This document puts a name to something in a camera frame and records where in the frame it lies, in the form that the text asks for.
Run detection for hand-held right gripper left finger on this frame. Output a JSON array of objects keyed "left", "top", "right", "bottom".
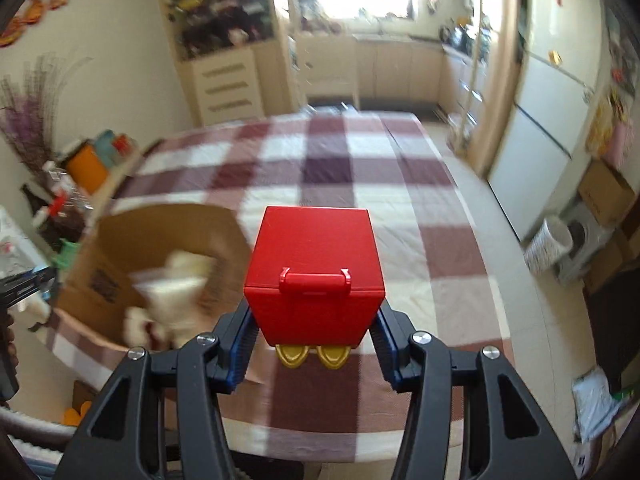
[{"left": 57, "top": 302, "right": 256, "bottom": 480}]

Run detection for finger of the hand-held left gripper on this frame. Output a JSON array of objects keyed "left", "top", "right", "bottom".
[{"left": 0, "top": 267, "right": 56, "bottom": 307}]

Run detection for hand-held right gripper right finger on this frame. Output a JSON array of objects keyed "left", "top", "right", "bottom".
[{"left": 370, "top": 305, "right": 578, "bottom": 480}]

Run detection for brown cardboard box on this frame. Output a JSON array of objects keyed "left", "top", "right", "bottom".
[{"left": 52, "top": 204, "right": 268, "bottom": 386}]

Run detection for red toy box yellow feet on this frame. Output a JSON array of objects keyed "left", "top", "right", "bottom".
[{"left": 244, "top": 205, "right": 386, "bottom": 371}]

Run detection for plaid tablecloth desktop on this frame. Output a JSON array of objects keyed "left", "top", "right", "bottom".
[{"left": 42, "top": 110, "right": 511, "bottom": 463}]

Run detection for white appliance cartoon sticker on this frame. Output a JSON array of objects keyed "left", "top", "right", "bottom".
[{"left": 0, "top": 207, "right": 51, "bottom": 281}]

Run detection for green plastic stand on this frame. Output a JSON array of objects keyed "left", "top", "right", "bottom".
[{"left": 50, "top": 240, "right": 81, "bottom": 271}]

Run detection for red-lid jar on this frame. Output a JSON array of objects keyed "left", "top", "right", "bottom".
[{"left": 32, "top": 195, "right": 88, "bottom": 241}]

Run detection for orange cushion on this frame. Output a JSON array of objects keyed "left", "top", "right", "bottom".
[{"left": 62, "top": 400, "right": 96, "bottom": 426}]

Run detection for white plush toy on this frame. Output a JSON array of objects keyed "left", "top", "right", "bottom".
[{"left": 122, "top": 250, "right": 221, "bottom": 351}]

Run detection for orange canister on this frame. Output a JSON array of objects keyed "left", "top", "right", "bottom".
[{"left": 65, "top": 147, "right": 111, "bottom": 193}]

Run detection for light blue cup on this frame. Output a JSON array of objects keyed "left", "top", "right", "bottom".
[{"left": 92, "top": 130, "right": 118, "bottom": 161}]

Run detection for dried branches bouquet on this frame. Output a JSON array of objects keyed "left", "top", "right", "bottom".
[{"left": 0, "top": 57, "right": 93, "bottom": 176}]

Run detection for patterned waste bin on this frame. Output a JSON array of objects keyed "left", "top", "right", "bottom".
[{"left": 524, "top": 217, "right": 573, "bottom": 276}]

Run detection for pale blue plastic bag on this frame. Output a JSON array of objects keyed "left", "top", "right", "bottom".
[{"left": 570, "top": 367, "right": 626, "bottom": 443}]

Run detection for grey plastic stool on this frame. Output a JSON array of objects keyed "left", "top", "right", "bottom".
[{"left": 557, "top": 200, "right": 613, "bottom": 286}]

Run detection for small white waste bin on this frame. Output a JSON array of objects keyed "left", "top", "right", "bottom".
[{"left": 445, "top": 112, "right": 468, "bottom": 148}]

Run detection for large cardboard box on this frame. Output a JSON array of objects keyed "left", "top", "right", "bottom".
[{"left": 577, "top": 160, "right": 636, "bottom": 226}]

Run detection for white refrigerator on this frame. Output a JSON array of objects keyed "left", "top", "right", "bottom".
[{"left": 487, "top": 0, "right": 606, "bottom": 241}]

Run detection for beige kitchen cabinets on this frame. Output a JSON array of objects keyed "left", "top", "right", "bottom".
[{"left": 355, "top": 35, "right": 486, "bottom": 116}]

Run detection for cream slatted chair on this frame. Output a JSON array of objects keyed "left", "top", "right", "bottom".
[
  {"left": 192, "top": 50, "right": 266, "bottom": 126},
  {"left": 295, "top": 35, "right": 361, "bottom": 111}
]

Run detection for yellow and pink packages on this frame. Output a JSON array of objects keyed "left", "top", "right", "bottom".
[{"left": 587, "top": 90, "right": 633, "bottom": 168}]

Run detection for glass display cabinet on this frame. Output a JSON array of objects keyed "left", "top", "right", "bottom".
[{"left": 157, "top": 0, "right": 281, "bottom": 126}]

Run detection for red wall ornaments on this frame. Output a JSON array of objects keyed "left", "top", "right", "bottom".
[{"left": 0, "top": 0, "right": 88, "bottom": 48}]

